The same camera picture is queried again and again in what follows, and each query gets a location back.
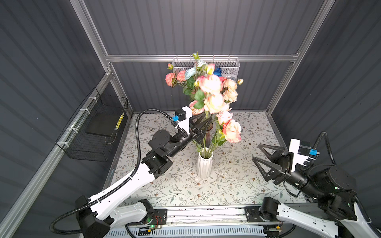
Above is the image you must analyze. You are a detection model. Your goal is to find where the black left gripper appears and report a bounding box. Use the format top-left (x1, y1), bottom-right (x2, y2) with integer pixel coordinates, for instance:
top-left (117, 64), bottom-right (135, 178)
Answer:
top-left (165, 111), bottom-right (208, 161)

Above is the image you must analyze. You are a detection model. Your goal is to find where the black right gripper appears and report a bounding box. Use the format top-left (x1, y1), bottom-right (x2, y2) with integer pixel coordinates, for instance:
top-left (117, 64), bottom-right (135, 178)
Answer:
top-left (252, 142), bottom-right (320, 200)

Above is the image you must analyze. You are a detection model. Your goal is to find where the pale pink lily stem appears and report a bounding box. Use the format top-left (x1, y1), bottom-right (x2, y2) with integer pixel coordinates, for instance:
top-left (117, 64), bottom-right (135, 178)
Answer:
top-left (215, 111), bottom-right (233, 142)

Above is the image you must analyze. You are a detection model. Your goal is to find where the pink yellow rose spray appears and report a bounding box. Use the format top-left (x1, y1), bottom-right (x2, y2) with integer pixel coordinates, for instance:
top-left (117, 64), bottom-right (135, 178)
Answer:
top-left (194, 63), bottom-right (242, 143)

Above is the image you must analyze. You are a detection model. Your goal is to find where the white ribbed ceramic vase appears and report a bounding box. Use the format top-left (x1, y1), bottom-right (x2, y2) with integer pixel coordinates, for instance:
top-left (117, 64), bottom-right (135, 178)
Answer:
top-left (197, 148), bottom-right (213, 179)

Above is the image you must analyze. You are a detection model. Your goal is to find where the cream pink rose spray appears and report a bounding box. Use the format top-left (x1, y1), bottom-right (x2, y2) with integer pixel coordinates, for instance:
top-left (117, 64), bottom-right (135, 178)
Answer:
top-left (219, 76), bottom-right (244, 91)

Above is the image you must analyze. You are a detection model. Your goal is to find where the pink carnation stem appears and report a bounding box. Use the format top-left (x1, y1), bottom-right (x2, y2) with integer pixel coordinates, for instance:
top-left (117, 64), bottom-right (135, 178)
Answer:
top-left (165, 63), bottom-right (196, 96)

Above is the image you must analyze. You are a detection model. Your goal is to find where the blue artificial rose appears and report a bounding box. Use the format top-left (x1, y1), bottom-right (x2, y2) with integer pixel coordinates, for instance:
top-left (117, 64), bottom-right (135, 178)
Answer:
top-left (213, 67), bottom-right (222, 77)

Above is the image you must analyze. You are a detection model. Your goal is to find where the pink glass vase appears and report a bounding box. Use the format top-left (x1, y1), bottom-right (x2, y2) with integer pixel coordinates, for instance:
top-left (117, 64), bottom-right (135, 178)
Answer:
top-left (202, 122), bottom-right (213, 148)

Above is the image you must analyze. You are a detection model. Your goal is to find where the large white peony spray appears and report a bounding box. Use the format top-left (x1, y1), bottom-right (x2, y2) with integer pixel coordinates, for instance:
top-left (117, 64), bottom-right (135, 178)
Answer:
top-left (189, 100), bottom-right (205, 156)

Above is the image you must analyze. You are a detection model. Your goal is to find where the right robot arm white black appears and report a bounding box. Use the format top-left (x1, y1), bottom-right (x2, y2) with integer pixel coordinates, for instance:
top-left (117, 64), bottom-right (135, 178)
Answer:
top-left (253, 138), bottom-right (381, 238)

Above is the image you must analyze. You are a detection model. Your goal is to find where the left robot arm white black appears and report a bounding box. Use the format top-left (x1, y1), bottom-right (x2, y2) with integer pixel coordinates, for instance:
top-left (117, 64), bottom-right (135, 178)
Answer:
top-left (75, 109), bottom-right (213, 238)

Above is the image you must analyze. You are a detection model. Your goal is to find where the floral patterned table mat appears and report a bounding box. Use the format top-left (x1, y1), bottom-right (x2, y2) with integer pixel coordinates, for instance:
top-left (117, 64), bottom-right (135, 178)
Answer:
top-left (123, 112), bottom-right (306, 207)

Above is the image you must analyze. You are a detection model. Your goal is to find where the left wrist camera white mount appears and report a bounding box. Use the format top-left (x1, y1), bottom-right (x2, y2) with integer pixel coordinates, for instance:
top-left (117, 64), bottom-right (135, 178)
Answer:
top-left (172, 106), bottom-right (192, 134)

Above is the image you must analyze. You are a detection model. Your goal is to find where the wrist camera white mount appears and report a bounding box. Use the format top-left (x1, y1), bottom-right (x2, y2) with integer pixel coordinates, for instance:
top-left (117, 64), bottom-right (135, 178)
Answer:
top-left (288, 138), bottom-right (320, 173)
top-left (172, 106), bottom-right (192, 134)

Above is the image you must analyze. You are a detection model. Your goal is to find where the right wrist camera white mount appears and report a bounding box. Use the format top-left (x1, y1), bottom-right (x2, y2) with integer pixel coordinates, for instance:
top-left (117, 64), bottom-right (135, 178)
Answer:
top-left (288, 138), bottom-right (320, 173)

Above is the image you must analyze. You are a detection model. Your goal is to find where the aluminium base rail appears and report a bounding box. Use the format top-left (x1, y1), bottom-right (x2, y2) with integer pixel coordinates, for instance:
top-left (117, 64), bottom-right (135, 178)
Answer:
top-left (86, 205), bottom-right (298, 230)

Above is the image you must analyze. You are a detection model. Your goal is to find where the white wire mesh basket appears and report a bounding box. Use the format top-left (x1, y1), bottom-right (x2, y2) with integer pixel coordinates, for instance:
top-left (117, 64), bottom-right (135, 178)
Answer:
top-left (172, 56), bottom-right (240, 81)

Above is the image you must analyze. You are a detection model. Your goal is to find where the black wire basket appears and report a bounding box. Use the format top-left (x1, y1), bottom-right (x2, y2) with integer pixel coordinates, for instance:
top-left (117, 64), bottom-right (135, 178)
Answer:
top-left (56, 88), bottom-right (129, 162)

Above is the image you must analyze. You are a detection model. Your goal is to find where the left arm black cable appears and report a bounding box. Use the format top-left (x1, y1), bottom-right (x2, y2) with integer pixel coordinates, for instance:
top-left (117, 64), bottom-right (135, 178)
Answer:
top-left (49, 108), bottom-right (187, 236)

